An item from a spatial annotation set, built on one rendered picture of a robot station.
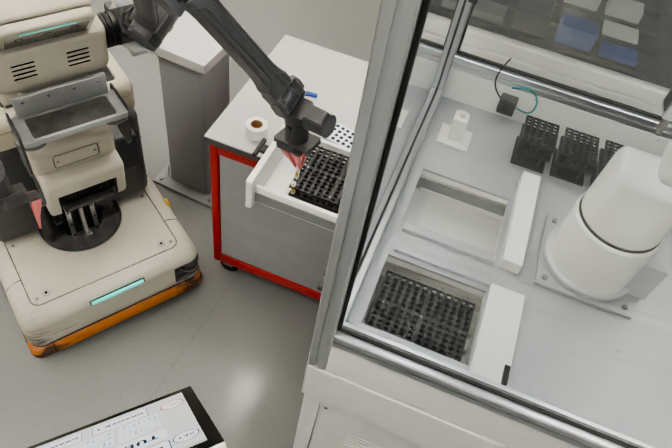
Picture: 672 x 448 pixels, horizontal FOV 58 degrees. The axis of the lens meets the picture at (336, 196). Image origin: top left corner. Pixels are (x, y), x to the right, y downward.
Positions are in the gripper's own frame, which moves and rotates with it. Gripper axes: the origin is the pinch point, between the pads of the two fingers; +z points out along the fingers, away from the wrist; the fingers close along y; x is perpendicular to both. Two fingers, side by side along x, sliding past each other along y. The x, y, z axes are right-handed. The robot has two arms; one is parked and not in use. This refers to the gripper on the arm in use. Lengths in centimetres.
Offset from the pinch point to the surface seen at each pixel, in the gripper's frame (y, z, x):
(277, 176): 10.4, 12.4, -3.2
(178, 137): 89, 57, -33
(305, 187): -1.7, 7.5, -0.2
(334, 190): -8.1, 8.4, -4.4
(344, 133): 8.4, 17.5, -34.5
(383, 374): -48, 0, 38
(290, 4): 147, 83, -184
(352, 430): -42, 33, 38
